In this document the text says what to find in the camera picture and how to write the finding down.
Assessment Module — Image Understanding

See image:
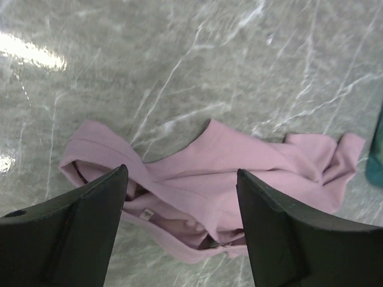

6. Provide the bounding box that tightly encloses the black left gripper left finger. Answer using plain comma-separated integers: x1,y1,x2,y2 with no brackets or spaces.
1,165,128,286

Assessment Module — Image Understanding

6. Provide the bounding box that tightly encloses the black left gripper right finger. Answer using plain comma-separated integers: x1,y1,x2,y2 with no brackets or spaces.
236,169,382,286

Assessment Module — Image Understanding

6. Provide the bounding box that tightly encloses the pink tank top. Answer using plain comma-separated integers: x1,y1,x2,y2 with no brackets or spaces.
59,120,364,264

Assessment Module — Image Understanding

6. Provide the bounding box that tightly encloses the teal plastic basket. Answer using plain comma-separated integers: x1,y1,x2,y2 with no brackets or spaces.
365,108,383,189

